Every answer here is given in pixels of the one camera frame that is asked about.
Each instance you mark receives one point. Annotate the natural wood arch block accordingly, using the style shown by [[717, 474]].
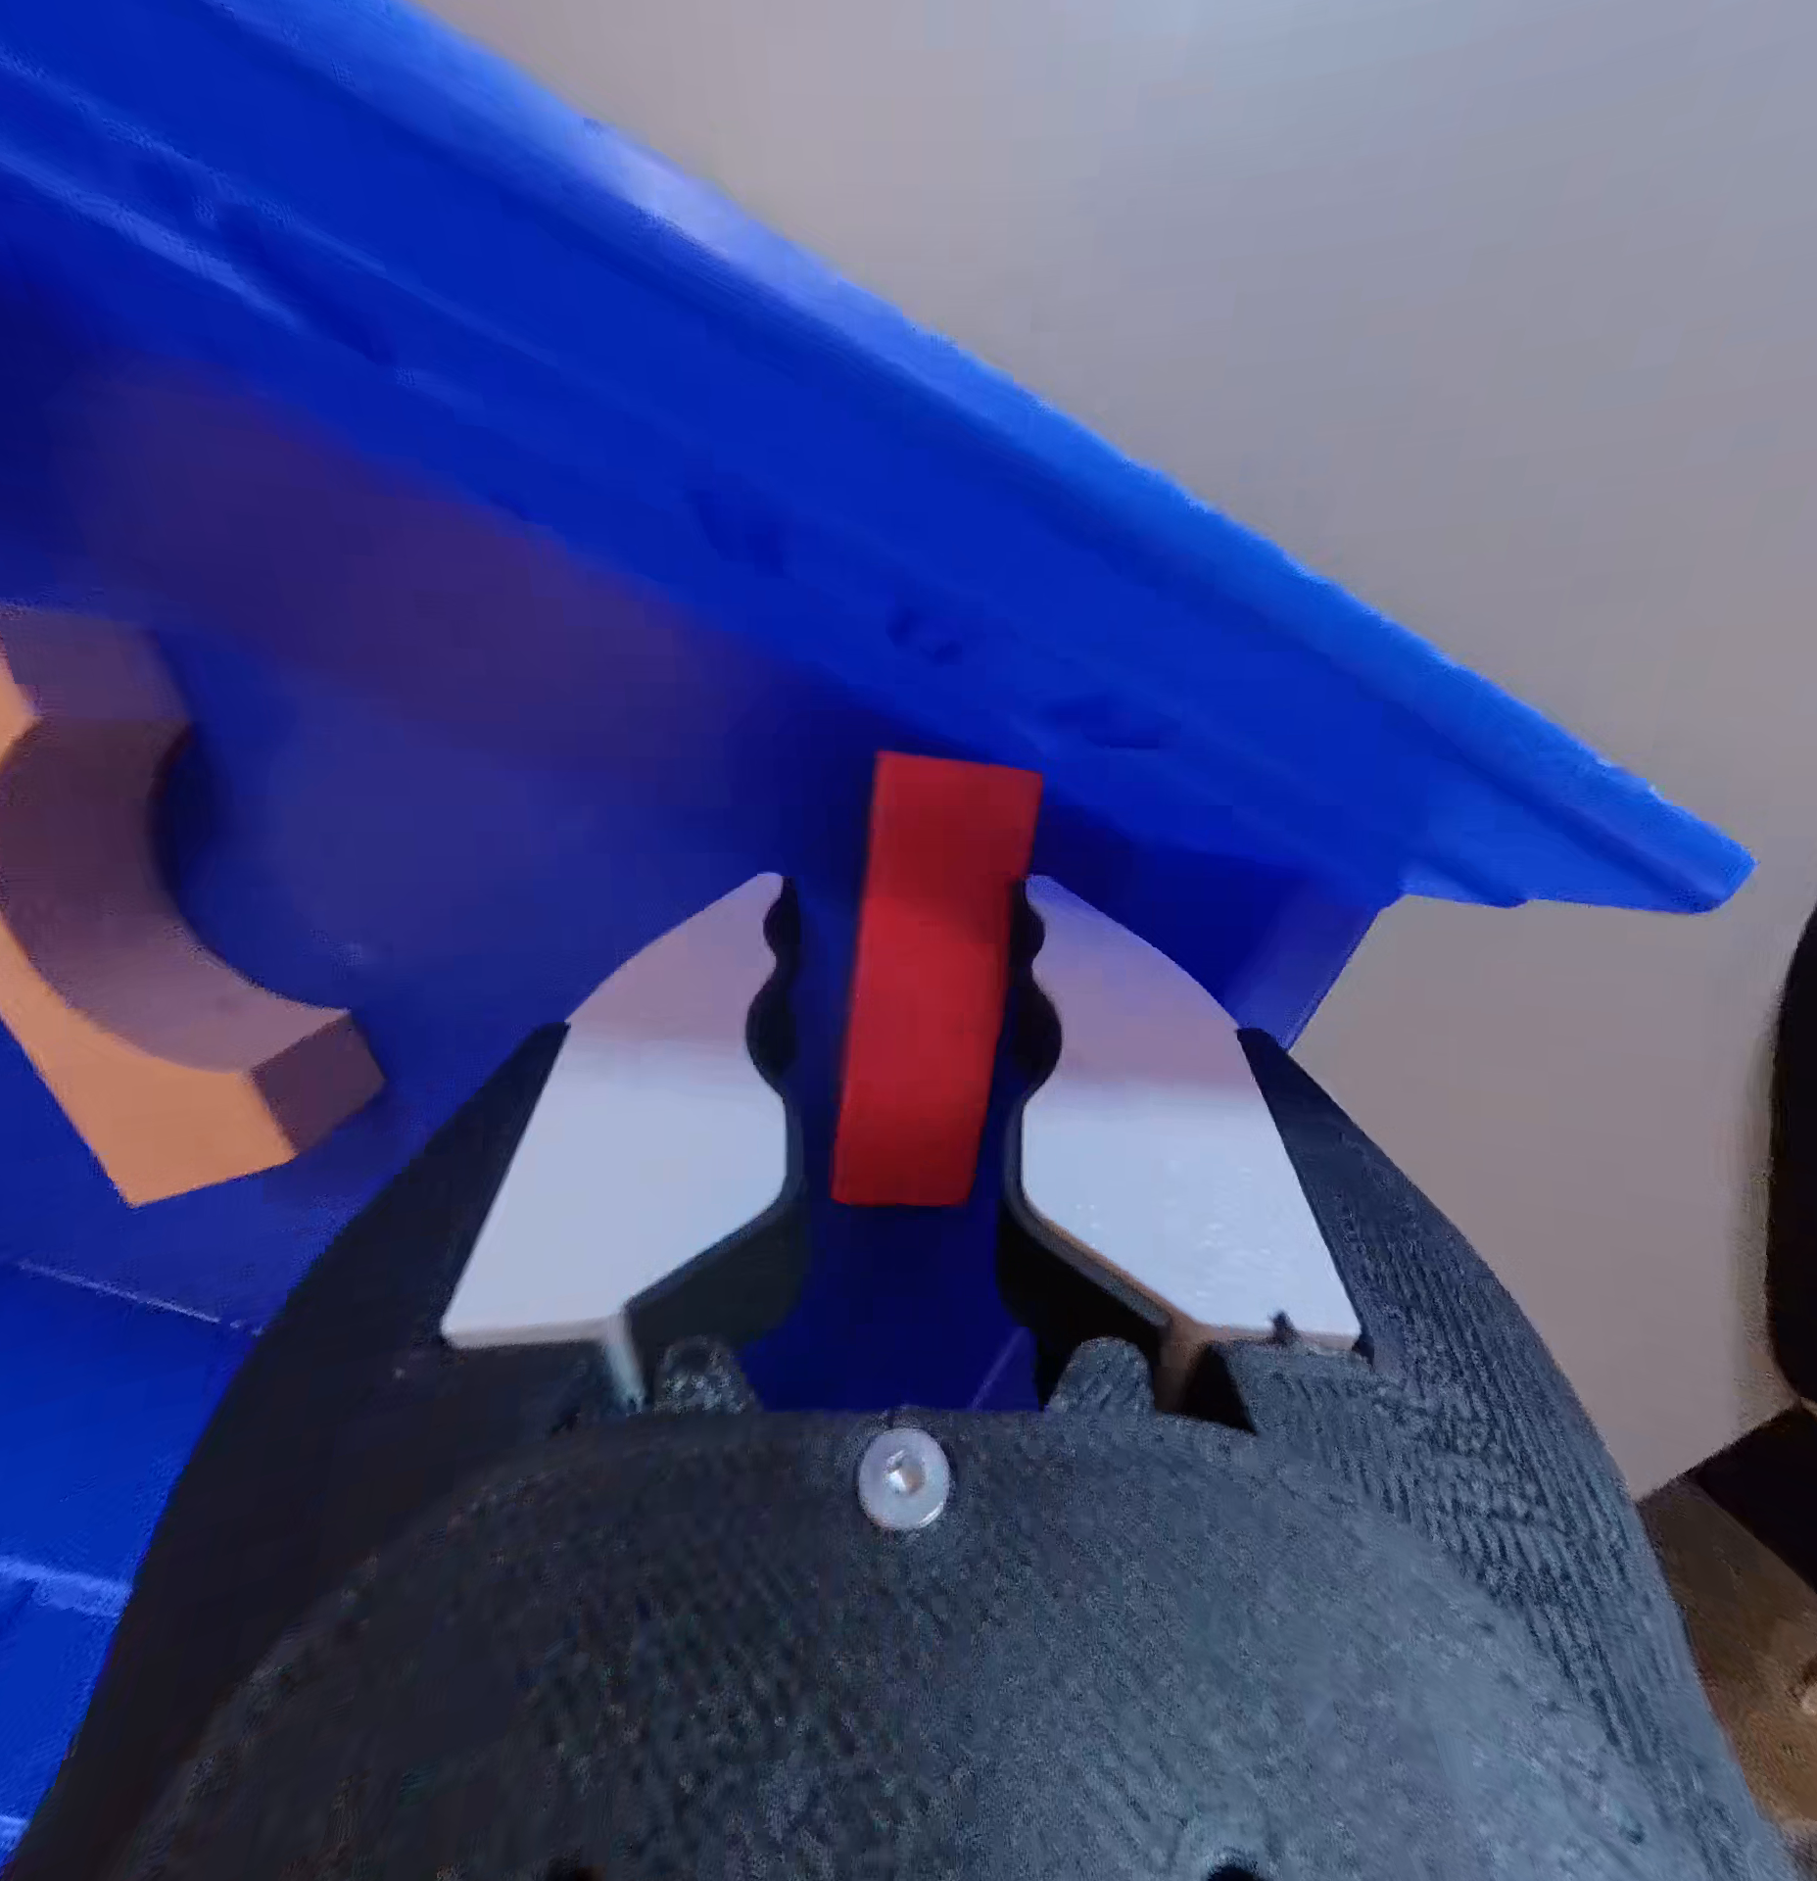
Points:
[[158, 1087]]

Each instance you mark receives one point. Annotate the blue plastic bin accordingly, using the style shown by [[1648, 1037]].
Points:
[[557, 514]]

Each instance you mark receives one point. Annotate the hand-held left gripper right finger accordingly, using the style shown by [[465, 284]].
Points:
[[1189, 1162]]

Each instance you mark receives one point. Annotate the red wooden arch block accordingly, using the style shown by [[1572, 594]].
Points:
[[923, 999]]

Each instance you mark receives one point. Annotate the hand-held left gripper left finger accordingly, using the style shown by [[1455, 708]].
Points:
[[630, 1145]]

